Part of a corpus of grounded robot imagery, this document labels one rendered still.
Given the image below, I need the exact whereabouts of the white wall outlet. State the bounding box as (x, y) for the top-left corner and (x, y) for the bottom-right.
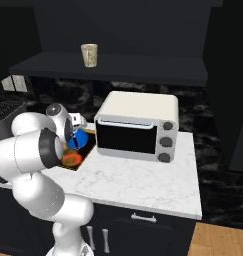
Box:
(12, 74), (29, 94)
(0, 75), (16, 92)

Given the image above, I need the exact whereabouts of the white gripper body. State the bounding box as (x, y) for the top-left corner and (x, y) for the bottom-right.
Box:
(79, 115), (89, 129)

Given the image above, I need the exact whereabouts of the silver drawer handle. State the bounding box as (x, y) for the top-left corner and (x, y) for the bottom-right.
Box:
(130, 212), (158, 224)

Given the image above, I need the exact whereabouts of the orange round object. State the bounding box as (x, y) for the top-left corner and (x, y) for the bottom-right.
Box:
(61, 149), (83, 167)

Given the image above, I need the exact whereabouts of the beige mug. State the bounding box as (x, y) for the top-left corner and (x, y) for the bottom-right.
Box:
(80, 43), (99, 69)

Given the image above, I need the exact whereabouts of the dark drawer front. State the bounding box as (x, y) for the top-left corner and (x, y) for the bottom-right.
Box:
(94, 203), (198, 238)

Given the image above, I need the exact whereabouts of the wooden tray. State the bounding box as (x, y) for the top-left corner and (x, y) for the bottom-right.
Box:
(60, 127), (98, 172)

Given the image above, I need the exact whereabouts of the dark open wall cabinet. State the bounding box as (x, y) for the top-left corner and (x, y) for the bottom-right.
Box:
(8, 0), (224, 88)

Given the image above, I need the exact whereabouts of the black toaster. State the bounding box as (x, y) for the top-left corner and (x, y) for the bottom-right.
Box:
(0, 100), (28, 142)

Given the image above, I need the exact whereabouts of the dark wall cabinet door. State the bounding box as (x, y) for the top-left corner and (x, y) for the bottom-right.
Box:
(0, 6), (43, 85)
(204, 0), (243, 173)

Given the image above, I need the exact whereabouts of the white toaster oven handle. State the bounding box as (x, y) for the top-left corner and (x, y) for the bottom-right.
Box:
(98, 117), (155, 130)

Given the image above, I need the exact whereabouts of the black toaster oven door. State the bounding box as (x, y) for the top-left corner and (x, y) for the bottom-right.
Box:
(95, 119), (159, 155)

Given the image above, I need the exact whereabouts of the silver cupboard door handle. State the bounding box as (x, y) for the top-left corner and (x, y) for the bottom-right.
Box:
(85, 225), (96, 252)
(101, 228), (111, 254)

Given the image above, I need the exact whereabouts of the white toaster oven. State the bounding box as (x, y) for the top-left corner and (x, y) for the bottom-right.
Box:
(93, 90), (180, 164)

